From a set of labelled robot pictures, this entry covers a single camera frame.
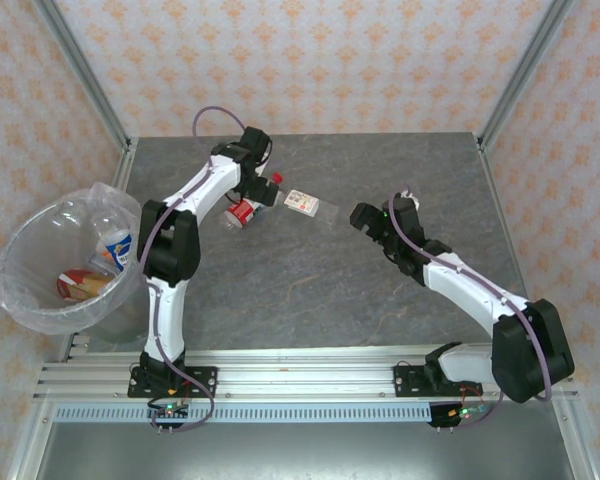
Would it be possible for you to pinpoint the red label plastic bottle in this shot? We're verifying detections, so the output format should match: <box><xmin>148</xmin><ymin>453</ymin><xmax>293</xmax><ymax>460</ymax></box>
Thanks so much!
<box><xmin>223</xmin><ymin>172</ymin><xmax>286</xmax><ymax>232</ymax></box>

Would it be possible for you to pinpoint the blue label plastic bottle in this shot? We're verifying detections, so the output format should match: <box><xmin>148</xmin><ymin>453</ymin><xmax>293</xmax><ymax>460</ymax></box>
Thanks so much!
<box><xmin>92</xmin><ymin>212</ymin><xmax>134</xmax><ymax>274</ymax></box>

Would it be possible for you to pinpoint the gold and red bottle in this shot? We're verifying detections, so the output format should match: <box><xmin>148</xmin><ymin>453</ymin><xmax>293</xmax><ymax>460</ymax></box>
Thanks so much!
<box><xmin>55</xmin><ymin>268</ymin><xmax>117</xmax><ymax>301</ymax></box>

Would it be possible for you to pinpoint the clear plastic bin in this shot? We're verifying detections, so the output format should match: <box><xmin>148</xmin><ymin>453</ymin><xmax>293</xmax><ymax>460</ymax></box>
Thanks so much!
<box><xmin>0</xmin><ymin>180</ymin><xmax>144</xmax><ymax>335</ymax></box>

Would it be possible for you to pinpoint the white label plastic bottle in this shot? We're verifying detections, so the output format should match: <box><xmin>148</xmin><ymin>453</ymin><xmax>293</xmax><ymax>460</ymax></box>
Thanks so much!
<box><xmin>277</xmin><ymin>187</ymin><xmax>349</xmax><ymax>226</ymax></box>

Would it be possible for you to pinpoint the right circuit board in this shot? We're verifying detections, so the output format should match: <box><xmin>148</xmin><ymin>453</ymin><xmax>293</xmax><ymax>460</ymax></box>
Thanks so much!
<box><xmin>429</xmin><ymin>402</ymin><xmax>491</xmax><ymax>430</ymax></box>

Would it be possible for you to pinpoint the circuit board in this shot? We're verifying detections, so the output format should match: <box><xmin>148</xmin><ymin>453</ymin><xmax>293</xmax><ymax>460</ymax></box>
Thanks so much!
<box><xmin>429</xmin><ymin>402</ymin><xmax>491</xmax><ymax>430</ymax></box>
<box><xmin>147</xmin><ymin>402</ymin><xmax>190</xmax><ymax>432</ymax></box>

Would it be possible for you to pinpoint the grey metal lower panel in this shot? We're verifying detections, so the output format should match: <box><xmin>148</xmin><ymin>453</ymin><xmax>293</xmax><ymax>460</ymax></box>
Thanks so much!
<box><xmin>34</xmin><ymin>422</ymin><xmax>581</xmax><ymax>480</ymax></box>

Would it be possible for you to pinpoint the left circuit board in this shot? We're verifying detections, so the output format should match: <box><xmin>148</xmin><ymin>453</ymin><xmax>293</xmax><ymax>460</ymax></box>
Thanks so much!
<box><xmin>147</xmin><ymin>402</ymin><xmax>190</xmax><ymax>432</ymax></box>

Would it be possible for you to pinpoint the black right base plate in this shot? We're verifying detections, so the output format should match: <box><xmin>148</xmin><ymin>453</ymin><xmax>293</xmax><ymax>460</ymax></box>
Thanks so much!
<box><xmin>393</xmin><ymin>363</ymin><xmax>484</xmax><ymax>399</ymax></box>

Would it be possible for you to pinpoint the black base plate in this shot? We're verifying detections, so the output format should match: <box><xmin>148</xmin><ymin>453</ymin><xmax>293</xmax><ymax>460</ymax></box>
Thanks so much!
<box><xmin>127</xmin><ymin>366</ymin><xmax>219</xmax><ymax>399</ymax></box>
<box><xmin>393</xmin><ymin>363</ymin><xmax>484</xmax><ymax>399</ymax></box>

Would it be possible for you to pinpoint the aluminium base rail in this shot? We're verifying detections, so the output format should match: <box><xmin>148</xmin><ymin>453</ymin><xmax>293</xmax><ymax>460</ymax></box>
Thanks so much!
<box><xmin>32</xmin><ymin>342</ymin><xmax>579</xmax><ymax>406</ymax></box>

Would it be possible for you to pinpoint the aluminium frame post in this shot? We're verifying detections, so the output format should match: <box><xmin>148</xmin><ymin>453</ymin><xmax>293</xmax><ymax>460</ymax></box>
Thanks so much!
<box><xmin>477</xmin><ymin>0</ymin><xmax>576</xmax><ymax>149</ymax></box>
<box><xmin>34</xmin><ymin>0</ymin><xmax>134</xmax><ymax>149</ymax></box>

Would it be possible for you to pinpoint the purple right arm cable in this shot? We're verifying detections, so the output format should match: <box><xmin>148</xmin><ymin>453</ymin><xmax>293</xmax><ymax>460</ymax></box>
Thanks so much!
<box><xmin>388</xmin><ymin>189</ymin><xmax>554</xmax><ymax>430</ymax></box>

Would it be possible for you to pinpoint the grey slotted cable duct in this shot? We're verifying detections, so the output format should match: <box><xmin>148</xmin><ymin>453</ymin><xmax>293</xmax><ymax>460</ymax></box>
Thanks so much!
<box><xmin>52</xmin><ymin>402</ymin><xmax>434</xmax><ymax>424</ymax></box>

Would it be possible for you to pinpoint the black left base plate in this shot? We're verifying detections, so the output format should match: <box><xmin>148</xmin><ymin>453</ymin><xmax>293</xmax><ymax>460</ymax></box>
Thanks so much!
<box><xmin>127</xmin><ymin>366</ymin><xmax>219</xmax><ymax>399</ymax></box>

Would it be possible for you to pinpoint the aluminium frame leg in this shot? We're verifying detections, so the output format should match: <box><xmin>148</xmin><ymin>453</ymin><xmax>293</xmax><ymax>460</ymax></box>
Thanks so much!
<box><xmin>4</xmin><ymin>402</ymin><xmax>56</xmax><ymax>480</ymax></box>
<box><xmin>552</xmin><ymin>399</ymin><xmax>600</xmax><ymax>480</ymax></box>

